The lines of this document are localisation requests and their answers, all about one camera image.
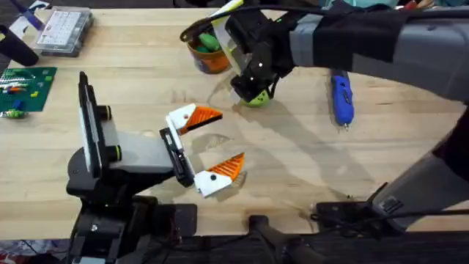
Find clear plastic parts box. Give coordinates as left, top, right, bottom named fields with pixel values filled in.
left=33, top=5, right=94, bottom=59

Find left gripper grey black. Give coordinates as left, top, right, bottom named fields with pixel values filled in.
left=66, top=103, right=246, bottom=202

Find left wrist upright black plate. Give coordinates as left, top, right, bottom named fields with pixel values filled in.
left=78, top=70, right=105, bottom=180

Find black cylinder object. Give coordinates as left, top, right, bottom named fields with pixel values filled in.
left=0, top=23, right=40, bottom=67

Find blue electric screwdriver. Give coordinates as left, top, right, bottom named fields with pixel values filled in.
left=330, top=68, right=355, bottom=129

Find right wrist upright plate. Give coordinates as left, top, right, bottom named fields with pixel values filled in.
left=210, top=0, right=245, bottom=76

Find orange tub with toys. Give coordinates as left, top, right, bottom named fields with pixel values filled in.
left=186, top=32, right=232, bottom=76

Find green disc with holes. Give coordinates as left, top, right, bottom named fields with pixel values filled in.
left=240, top=89, right=273, bottom=109

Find green board with toy blocks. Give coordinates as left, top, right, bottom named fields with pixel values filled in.
left=0, top=66, right=59, bottom=120

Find black rail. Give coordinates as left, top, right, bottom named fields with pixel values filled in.
left=0, top=230, right=469, bottom=264

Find white card with blue tape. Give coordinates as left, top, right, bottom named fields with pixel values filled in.
left=7, top=0, right=51, bottom=38

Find teal object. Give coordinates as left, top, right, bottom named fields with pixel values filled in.
left=317, top=0, right=401, bottom=10

